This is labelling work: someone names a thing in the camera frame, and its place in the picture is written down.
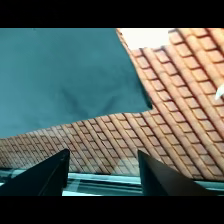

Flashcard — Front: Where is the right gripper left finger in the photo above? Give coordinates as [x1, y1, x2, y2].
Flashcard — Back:
[0, 148, 71, 197]

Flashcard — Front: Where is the dark green garment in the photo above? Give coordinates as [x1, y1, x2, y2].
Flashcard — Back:
[0, 27, 154, 140]

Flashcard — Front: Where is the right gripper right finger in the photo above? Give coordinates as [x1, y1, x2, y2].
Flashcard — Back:
[137, 149, 214, 197]

